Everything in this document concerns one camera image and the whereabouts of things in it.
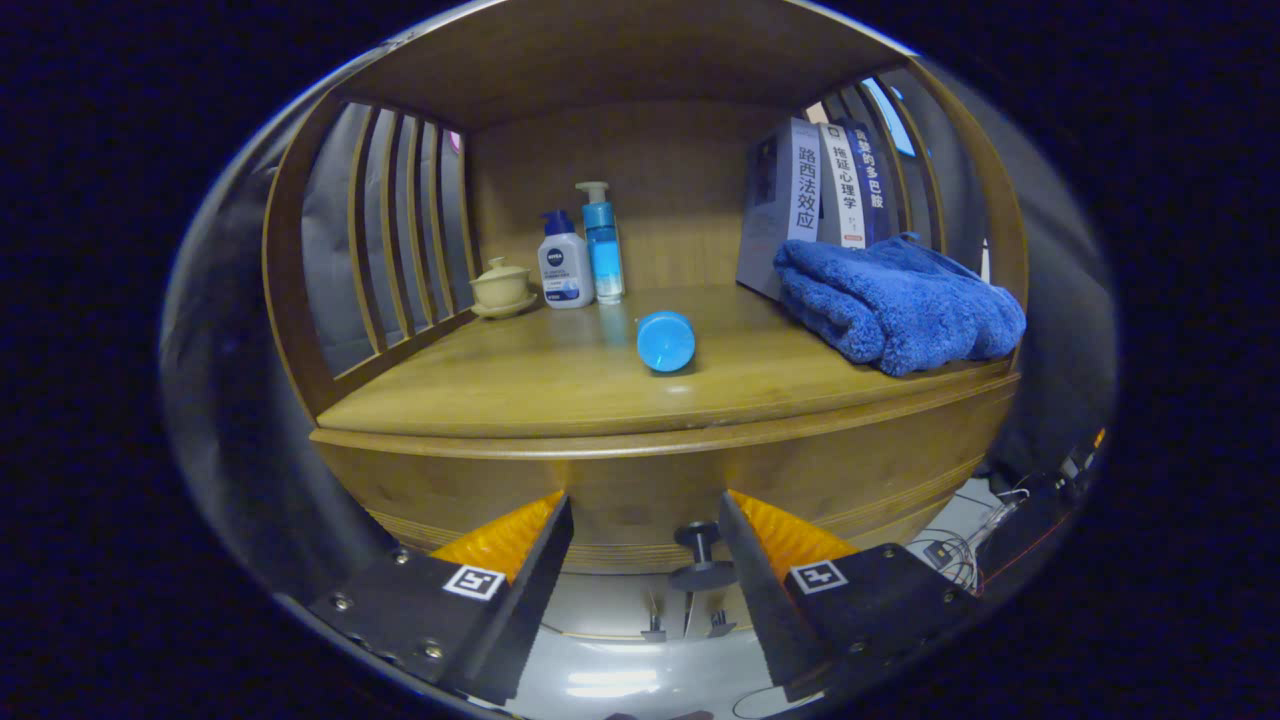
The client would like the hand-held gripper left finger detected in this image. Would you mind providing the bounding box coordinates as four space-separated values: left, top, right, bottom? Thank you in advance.
304 491 577 707

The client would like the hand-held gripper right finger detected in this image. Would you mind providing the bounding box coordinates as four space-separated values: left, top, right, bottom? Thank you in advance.
717 489 988 704

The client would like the black round drawer knob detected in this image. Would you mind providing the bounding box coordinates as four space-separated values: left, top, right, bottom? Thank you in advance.
666 520 740 594

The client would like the blue cleanser tube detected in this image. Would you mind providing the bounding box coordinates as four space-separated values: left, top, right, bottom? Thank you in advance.
635 309 698 375

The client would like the wooden countertop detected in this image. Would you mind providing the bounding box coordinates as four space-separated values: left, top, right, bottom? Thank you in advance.
314 284 1022 442

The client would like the wooden cabinet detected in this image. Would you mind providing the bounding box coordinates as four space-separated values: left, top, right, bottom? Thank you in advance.
261 0 1032 643

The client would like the beige lidded teacup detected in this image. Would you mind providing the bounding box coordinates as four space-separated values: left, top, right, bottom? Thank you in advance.
468 255 539 321

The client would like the blue folded towel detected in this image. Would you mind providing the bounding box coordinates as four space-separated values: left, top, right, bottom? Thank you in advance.
772 232 1028 379

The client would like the white bottle with blue cap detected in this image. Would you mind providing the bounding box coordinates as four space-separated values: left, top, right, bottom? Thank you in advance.
536 208 597 311

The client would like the blue pump bottle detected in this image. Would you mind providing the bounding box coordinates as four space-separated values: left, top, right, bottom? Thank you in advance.
574 180 627 306

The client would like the grey book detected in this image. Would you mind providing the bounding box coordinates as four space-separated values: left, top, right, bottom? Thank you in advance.
735 117 824 302

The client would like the white spine book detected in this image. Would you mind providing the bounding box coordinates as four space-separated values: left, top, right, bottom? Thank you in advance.
816 121 868 250

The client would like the dark blue book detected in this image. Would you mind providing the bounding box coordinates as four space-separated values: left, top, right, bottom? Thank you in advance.
839 116 892 247

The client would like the tangle of cables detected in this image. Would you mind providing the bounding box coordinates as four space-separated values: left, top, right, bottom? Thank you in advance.
903 478 1033 593

